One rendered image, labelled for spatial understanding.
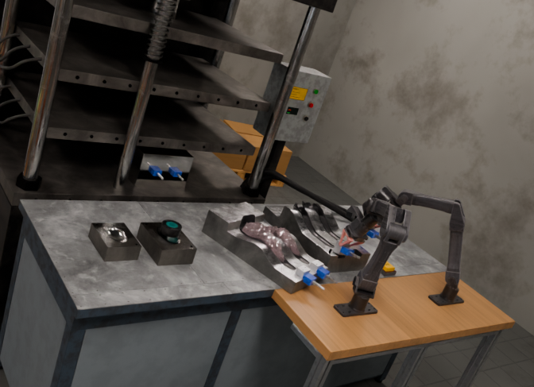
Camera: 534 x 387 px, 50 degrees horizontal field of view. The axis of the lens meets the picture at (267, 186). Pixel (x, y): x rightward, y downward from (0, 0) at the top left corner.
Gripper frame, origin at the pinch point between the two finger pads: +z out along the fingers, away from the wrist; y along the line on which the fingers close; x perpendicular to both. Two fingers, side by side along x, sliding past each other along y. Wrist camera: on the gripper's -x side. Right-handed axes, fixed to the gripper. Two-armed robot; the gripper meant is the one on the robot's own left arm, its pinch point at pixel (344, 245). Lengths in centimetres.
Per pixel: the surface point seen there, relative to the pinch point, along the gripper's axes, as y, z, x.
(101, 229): 98, 29, -18
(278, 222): 6.5, 22.3, -29.6
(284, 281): 34.5, 11.4, 13.8
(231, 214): 40, 18, -26
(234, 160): -134, 139, -223
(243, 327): 38, 38, 18
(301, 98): -18, -10, -95
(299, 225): 6.7, 12.1, -19.8
